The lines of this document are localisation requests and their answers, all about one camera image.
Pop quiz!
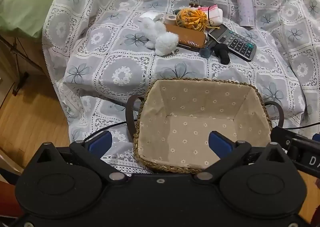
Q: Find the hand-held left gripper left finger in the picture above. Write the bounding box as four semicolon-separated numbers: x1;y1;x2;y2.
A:
32;131;128;184

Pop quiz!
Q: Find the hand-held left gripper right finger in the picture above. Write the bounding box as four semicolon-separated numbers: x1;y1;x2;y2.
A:
194;131;298;184

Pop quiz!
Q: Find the woven basket with floral lining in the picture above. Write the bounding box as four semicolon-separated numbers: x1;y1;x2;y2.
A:
126;77;284;175

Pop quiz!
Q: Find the black foam-tipped stick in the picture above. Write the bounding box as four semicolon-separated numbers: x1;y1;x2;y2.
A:
214;43;231;65

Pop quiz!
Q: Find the white plush toy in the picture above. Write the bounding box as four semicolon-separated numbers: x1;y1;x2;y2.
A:
139;17;179;57

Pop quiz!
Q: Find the yellow embroidered drawstring pouch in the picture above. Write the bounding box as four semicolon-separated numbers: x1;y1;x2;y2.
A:
176;9;220;33

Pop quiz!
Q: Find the grey floral lace blanket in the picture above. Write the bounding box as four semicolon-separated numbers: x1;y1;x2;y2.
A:
42;0;320;177

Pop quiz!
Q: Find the dark glass bottle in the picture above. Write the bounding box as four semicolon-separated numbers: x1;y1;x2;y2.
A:
199;40;217;58

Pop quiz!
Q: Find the black metal stand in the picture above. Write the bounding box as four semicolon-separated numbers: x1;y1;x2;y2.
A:
0;35;47;95

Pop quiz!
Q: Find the grey desk calculator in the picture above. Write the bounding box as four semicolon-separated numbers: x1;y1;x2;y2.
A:
207;24;257;62

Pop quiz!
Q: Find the brown leather wallet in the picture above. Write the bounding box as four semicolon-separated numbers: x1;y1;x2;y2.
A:
165;24;208;50

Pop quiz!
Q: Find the pink and white cloth bundle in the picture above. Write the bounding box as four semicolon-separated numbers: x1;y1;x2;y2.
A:
199;4;223;26

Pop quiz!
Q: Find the purple thermos bottle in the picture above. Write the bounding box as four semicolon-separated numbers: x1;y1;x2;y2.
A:
234;0;255;27

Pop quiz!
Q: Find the beige tape roll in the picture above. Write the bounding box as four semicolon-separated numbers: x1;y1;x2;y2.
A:
164;14;178;26

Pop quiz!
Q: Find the white folded cloth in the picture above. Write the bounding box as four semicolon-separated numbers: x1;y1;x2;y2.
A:
141;11;163;21

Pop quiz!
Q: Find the green printed pillow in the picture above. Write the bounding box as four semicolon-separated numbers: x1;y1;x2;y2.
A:
0;0;73;39

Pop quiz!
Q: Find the thin black cable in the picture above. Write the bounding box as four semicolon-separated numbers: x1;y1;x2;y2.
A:
82;119;138;143
287;122;320;130

